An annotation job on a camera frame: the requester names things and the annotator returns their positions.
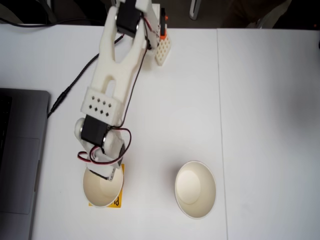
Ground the grey chair leg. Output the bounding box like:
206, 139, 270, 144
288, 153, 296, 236
254, 11, 276, 29
188, 0, 201, 21

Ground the grey laptop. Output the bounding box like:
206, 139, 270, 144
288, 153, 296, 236
0, 87, 52, 240

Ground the yellow handwritten sticky note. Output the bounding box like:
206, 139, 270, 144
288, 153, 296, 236
88, 163, 125, 209

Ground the brown paper cup with note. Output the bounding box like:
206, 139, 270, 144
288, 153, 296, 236
82, 163, 125, 209

